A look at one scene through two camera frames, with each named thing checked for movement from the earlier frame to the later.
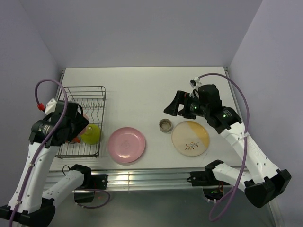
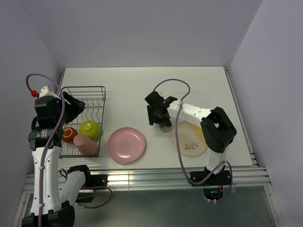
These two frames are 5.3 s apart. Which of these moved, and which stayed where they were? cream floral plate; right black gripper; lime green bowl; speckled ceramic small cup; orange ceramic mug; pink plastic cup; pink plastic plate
Moved: orange ceramic mug; pink plastic cup; right black gripper
Stayed: pink plastic plate; lime green bowl; speckled ceramic small cup; cream floral plate
